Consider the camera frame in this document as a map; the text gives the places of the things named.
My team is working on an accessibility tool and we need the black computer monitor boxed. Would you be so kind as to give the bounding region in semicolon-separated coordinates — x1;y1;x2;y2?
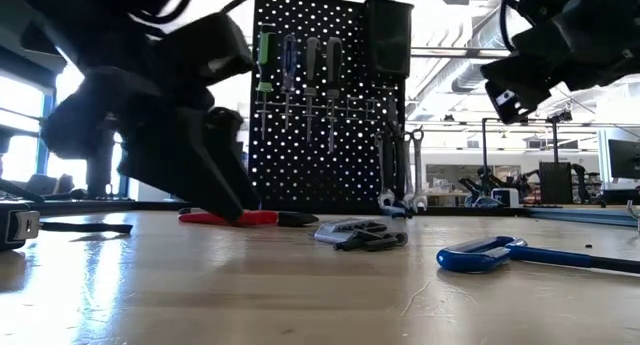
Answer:
607;138;640;180

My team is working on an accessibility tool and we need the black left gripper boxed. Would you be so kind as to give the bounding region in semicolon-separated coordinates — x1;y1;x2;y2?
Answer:
39;64;261;224

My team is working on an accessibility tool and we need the white container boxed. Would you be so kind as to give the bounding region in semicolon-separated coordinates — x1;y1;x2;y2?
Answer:
491;187;521;209

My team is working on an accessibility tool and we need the black metal pegboard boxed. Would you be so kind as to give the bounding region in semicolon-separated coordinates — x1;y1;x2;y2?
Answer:
248;0;414;220

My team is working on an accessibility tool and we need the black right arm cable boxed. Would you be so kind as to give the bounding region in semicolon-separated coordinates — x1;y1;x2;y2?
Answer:
499;0;521;54

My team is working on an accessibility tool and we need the black perforated computer tower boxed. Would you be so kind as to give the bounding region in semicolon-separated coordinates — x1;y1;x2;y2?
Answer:
538;160;574;205

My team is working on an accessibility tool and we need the green black screwdriver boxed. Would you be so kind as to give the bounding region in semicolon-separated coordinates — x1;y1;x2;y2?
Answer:
255;23;277;142

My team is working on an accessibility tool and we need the black tape measure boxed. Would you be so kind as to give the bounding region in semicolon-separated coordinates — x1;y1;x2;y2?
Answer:
0;200;135;253

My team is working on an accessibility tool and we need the black ceiling track light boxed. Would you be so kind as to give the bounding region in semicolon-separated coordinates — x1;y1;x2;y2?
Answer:
546;107;575;125

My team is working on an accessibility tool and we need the grey black screwdriver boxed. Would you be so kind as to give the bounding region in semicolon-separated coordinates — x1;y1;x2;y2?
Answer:
303;36;322;145

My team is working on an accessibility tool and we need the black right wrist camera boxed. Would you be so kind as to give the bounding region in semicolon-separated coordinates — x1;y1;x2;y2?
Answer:
514;0;581;26

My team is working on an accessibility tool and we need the black upright post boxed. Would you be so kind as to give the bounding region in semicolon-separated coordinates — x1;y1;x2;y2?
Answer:
85;129;119;200

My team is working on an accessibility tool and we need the clear blue handled screwdriver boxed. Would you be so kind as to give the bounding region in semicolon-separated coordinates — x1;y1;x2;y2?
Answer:
280;33;298;131

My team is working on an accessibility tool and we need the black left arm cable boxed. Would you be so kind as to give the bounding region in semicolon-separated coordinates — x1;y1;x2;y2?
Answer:
127;0;274;27

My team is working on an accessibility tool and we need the black pegboard bin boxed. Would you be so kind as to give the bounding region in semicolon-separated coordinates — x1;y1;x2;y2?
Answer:
363;0;415;79

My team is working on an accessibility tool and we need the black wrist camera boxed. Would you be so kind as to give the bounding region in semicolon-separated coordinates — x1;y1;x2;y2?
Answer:
164;12;255;86
514;0;581;26

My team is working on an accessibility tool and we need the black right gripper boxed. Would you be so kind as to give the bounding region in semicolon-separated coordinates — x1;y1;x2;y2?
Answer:
479;0;640;95

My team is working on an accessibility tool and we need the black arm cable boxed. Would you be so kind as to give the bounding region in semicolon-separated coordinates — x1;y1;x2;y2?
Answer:
499;0;521;54
127;0;274;27

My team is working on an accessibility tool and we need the black bag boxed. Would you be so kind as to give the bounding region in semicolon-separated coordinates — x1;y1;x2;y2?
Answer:
24;173;76;201

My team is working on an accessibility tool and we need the slim black screwdriver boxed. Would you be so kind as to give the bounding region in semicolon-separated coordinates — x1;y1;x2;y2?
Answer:
324;36;344;154

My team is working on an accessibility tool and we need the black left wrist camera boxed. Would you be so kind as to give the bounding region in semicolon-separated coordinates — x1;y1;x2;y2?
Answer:
164;12;255;86

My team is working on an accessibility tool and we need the metal screwdriver holder rack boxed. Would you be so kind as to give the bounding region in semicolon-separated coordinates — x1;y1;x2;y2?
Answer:
254;97;380;122

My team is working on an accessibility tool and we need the blue T-handle hex key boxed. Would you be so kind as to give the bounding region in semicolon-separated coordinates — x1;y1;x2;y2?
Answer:
435;235;640;275

